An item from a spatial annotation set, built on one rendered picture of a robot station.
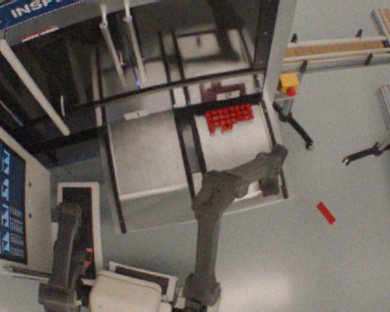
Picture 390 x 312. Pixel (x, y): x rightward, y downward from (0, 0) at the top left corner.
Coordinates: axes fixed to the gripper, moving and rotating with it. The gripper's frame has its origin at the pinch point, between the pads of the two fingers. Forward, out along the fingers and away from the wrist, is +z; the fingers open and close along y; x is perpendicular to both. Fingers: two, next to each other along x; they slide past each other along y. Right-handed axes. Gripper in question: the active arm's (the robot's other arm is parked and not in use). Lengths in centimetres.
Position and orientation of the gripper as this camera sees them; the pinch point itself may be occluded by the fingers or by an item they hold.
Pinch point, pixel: (266, 190)
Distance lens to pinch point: 197.6
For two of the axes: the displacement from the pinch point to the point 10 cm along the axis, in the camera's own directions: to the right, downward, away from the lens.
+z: 0.5, 4.1, 9.1
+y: -1.4, -9.0, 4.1
